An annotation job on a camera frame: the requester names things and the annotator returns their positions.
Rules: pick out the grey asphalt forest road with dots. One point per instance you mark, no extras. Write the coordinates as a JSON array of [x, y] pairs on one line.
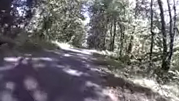
[[56, 82]]

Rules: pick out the wood of green trees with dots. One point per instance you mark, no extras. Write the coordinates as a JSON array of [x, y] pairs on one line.
[[131, 25]]

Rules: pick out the grassy leaf-strewn verge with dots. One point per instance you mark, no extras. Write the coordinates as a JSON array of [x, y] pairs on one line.
[[152, 92]]

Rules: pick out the overgrown grass verge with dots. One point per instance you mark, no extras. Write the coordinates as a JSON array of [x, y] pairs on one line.
[[7, 43]]

